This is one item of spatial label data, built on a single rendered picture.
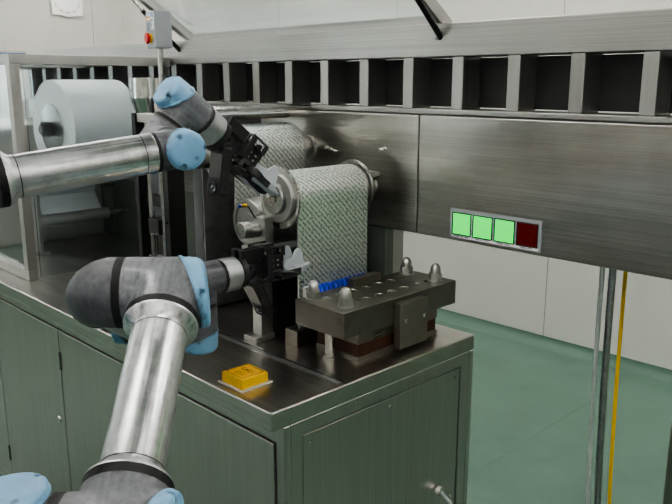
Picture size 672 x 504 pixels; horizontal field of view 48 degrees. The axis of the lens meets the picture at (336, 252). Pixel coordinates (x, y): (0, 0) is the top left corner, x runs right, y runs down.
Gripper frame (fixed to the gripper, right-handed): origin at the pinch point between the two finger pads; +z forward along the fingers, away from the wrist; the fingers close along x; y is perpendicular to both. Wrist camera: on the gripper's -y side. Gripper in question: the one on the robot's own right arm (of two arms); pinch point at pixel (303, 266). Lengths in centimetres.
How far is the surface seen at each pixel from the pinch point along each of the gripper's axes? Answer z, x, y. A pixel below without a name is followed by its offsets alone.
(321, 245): 5.7, -0.3, 4.4
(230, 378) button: -29.2, -9.5, -17.2
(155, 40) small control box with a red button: -2, 58, 54
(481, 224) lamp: 29.6, -29.8, 10.4
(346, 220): 14.2, -0.3, 9.4
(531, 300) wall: 263, 93, -83
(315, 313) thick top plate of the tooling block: -6.2, -10.8, -7.9
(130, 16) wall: 264, 538, 104
